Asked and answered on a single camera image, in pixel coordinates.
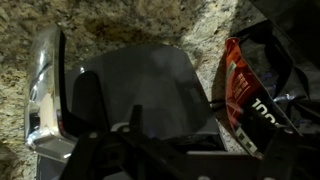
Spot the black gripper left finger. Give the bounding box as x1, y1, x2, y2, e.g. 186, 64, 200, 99
59, 71, 188, 180

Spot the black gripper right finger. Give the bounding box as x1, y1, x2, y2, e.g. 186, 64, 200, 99
256, 126, 320, 180

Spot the red black snack bag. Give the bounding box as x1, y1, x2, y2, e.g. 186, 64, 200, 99
213, 19, 320, 159

